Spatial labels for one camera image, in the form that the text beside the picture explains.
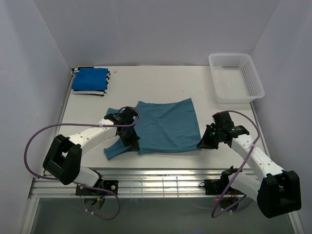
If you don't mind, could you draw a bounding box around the teal tank top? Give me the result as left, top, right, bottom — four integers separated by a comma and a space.
103, 97, 202, 161

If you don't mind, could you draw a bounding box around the black white striped tank top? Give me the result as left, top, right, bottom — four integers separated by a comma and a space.
72, 70, 112, 97

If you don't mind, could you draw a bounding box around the blue tank top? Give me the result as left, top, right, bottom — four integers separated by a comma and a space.
71, 67, 109, 93

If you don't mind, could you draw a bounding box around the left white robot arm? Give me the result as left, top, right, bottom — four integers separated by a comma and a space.
43, 107, 139, 195

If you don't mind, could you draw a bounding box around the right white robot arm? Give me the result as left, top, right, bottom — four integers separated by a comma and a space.
197, 111, 302, 218

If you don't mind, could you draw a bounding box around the white plastic basket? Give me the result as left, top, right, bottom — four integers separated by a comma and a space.
209, 53, 265, 104

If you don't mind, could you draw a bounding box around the aluminium rail frame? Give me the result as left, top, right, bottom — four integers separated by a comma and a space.
28, 168, 291, 199

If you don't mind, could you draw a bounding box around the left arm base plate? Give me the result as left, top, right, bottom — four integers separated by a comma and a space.
75, 180, 118, 196

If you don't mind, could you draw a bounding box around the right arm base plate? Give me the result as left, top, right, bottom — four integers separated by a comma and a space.
199, 179, 243, 196

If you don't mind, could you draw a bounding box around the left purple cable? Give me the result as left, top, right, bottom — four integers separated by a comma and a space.
25, 106, 141, 221

